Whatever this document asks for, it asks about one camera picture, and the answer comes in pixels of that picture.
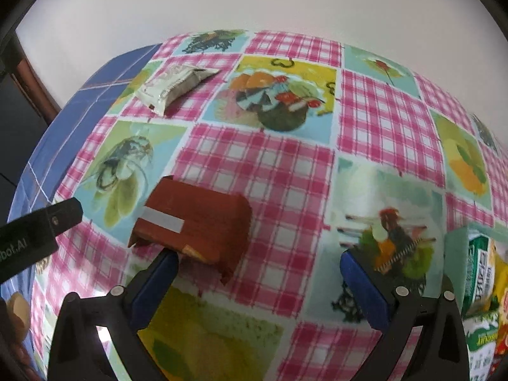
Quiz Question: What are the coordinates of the yellow bread packet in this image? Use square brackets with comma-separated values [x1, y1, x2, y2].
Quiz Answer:
[491, 244, 508, 310]

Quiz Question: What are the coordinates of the green white snack packet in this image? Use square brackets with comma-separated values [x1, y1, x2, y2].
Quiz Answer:
[466, 236, 497, 312]

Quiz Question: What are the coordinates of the dark green snack packet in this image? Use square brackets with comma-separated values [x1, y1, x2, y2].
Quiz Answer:
[465, 311, 501, 381]

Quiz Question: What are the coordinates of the blue checked cloth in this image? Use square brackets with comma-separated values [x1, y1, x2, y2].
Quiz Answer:
[0, 43, 163, 302]

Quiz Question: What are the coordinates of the person's left hand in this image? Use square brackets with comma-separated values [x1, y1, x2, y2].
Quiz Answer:
[0, 291, 31, 370]

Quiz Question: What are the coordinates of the brown wooden post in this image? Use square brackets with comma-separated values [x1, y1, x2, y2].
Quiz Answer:
[14, 36, 62, 124]

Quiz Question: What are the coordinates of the dark red snack box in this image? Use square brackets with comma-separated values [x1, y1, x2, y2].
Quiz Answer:
[129, 175, 253, 285]

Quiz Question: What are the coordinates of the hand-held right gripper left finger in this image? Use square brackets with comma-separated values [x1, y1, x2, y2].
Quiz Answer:
[47, 249, 180, 381]

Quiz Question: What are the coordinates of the dark cabinet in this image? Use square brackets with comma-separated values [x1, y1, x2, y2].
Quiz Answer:
[0, 48, 50, 207]

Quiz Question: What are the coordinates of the orange red snack packet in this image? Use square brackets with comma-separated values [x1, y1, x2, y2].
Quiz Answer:
[495, 290, 508, 360]

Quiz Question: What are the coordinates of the pink checked picture tablecloth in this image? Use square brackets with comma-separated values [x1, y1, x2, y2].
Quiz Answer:
[30, 30, 508, 381]

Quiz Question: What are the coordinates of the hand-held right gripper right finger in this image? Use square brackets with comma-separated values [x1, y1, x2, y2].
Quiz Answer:
[340, 248, 471, 381]

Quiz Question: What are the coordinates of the mint green tray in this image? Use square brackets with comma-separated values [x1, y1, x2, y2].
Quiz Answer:
[444, 224, 508, 381]

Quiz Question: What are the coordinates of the white grey snack packet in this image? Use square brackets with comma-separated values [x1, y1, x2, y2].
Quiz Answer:
[135, 63, 221, 117]

